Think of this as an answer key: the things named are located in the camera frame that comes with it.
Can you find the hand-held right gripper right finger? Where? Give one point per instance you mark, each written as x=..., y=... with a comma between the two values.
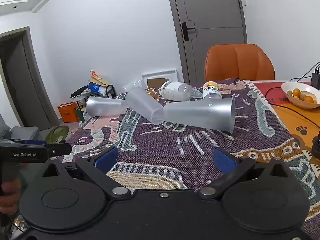
x=224, y=163

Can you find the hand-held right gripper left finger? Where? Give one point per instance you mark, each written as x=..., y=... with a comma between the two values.
x=107, y=159

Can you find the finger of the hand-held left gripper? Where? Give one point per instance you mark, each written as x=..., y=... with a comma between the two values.
x=35, y=142

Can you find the short frosted plastic cup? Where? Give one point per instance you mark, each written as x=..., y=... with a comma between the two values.
x=105, y=106

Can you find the large frosted plastic cup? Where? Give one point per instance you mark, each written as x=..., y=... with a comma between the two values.
x=197, y=115

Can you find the tall frosted plastic cup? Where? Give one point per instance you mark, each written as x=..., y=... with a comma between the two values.
x=145, y=105

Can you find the person's left hand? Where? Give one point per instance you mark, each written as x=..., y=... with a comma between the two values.
x=8, y=195

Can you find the grey sofa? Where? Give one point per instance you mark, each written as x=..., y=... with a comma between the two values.
x=15, y=131

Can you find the green round plate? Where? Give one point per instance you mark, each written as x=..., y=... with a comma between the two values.
x=57, y=134

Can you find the printed woven blanket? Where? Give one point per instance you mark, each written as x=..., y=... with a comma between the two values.
x=200, y=155

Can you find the orange box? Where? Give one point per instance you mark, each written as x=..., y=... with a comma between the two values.
x=68, y=112

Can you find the dark grey door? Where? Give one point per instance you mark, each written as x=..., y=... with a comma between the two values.
x=22, y=85

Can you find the black metal rack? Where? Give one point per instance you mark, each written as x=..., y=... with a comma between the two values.
x=111, y=91

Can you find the white and blue bag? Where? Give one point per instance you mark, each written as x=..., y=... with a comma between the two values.
x=96, y=88

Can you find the yellow cap clear bottle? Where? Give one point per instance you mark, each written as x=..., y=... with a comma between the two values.
x=211, y=91

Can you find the tan paper bag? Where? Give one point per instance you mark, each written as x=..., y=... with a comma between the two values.
x=100, y=78

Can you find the orange paw print mat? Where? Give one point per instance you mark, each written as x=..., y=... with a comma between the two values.
x=295, y=122

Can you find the red printed cloth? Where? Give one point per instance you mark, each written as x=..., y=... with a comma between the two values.
x=268, y=92

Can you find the white plastic bottle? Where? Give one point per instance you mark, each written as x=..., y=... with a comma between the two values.
x=176, y=91

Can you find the white bowl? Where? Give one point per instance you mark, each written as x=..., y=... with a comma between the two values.
x=295, y=101

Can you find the black device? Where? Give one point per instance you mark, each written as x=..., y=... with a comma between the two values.
x=317, y=146

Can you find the orange chair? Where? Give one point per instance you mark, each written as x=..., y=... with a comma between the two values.
x=240, y=62

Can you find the pile of small oranges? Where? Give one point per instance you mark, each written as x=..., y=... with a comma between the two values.
x=301, y=95

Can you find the black power adapter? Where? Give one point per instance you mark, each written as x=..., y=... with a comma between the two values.
x=316, y=78

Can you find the white picture frame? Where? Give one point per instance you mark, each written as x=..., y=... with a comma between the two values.
x=160, y=76

